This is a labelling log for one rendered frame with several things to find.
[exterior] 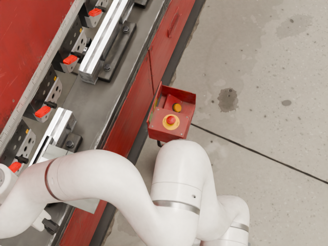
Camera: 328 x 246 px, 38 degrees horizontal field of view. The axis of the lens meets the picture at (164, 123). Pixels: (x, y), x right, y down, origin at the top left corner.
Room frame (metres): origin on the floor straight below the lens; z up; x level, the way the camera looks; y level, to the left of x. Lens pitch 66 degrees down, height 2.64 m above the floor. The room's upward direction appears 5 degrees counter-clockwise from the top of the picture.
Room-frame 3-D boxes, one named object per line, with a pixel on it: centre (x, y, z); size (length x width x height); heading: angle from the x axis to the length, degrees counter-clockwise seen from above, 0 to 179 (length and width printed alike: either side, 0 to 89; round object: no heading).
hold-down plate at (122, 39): (1.12, 0.17, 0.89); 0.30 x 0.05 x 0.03; 155
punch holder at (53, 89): (0.75, 0.41, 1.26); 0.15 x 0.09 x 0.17; 155
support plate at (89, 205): (0.53, 0.35, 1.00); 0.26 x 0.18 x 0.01; 65
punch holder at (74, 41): (0.93, 0.32, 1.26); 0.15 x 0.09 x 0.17; 155
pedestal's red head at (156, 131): (0.86, -0.04, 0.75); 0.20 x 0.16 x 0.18; 159
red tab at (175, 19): (1.46, -0.10, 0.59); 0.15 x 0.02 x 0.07; 155
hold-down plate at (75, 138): (0.61, 0.41, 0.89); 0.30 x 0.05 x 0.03; 155
